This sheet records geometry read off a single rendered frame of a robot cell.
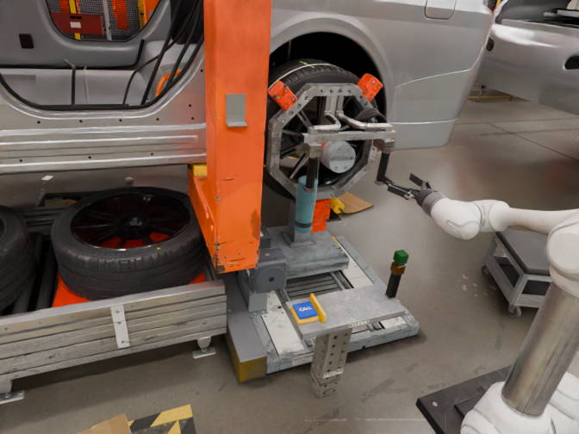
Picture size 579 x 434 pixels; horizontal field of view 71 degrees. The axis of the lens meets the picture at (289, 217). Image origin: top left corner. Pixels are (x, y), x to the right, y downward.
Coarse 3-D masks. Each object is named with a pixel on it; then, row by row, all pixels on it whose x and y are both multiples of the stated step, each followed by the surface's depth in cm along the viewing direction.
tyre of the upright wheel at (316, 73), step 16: (288, 64) 185; (304, 64) 180; (272, 80) 179; (288, 80) 170; (304, 80) 172; (320, 80) 174; (336, 80) 177; (352, 80) 180; (272, 112) 174; (288, 192) 198
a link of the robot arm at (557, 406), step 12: (564, 384) 111; (576, 384) 112; (552, 396) 110; (564, 396) 109; (576, 396) 108; (552, 408) 109; (564, 408) 108; (576, 408) 108; (552, 420) 108; (564, 420) 108; (576, 420) 108; (564, 432) 108; (576, 432) 111
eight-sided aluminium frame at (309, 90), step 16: (304, 96) 167; (352, 96) 180; (288, 112) 168; (272, 128) 169; (272, 144) 172; (368, 144) 196; (272, 160) 176; (368, 160) 195; (272, 176) 180; (352, 176) 197; (320, 192) 194; (336, 192) 198
